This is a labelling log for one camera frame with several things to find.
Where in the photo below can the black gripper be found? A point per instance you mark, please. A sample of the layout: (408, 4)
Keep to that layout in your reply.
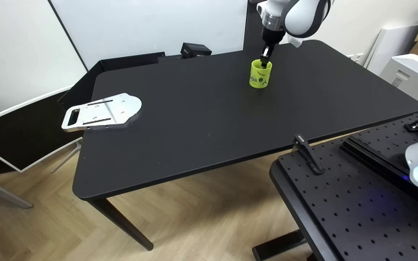
(273, 38)

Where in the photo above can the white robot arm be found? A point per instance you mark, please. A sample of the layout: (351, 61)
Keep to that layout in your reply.
(305, 16)

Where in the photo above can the lime green mug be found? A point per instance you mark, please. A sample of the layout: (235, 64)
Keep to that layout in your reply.
(257, 80)

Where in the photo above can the small black box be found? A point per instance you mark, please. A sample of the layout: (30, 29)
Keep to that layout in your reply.
(194, 49)

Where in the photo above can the black clamp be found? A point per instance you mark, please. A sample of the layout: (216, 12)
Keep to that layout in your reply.
(308, 154)

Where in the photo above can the large whiteboard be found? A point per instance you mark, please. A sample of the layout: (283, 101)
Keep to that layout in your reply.
(160, 23)

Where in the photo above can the white leaning panel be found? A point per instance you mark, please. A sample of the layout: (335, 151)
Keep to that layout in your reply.
(387, 43)

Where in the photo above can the white box device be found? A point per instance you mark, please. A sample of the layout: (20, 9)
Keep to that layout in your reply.
(412, 72)

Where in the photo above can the white flat mounting plate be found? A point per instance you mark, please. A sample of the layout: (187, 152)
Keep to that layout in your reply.
(102, 112)

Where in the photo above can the black perforated breadboard table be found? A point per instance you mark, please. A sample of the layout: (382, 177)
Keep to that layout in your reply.
(354, 212)

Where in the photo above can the black stand foot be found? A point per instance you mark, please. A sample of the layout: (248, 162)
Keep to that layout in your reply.
(279, 244)

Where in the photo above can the grey metal leg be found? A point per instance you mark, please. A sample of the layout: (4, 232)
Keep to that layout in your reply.
(3, 190)

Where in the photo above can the white wall socket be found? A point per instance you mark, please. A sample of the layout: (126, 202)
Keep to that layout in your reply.
(358, 58)

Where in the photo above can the raised black base plate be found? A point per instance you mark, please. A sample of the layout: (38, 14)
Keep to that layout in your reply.
(377, 145)

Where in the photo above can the black board white frame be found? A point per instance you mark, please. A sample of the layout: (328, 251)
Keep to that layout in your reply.
(25, 139)

